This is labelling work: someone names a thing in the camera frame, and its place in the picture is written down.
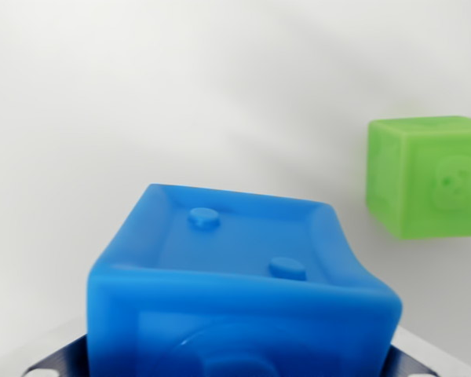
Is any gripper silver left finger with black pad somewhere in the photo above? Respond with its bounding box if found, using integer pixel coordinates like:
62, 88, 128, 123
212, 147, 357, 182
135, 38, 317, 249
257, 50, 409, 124
20, 320, 89, 377

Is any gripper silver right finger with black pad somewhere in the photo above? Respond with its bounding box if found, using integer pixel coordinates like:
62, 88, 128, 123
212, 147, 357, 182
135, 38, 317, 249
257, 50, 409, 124
379, 327, 471, 377

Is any blue soft cube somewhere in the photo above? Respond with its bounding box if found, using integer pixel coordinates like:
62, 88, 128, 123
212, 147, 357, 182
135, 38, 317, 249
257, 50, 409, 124
86, 183, 404, 377

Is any green soft cube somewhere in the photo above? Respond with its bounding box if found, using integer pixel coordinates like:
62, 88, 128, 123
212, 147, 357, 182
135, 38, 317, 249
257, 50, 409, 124
366, 115, 471, 240

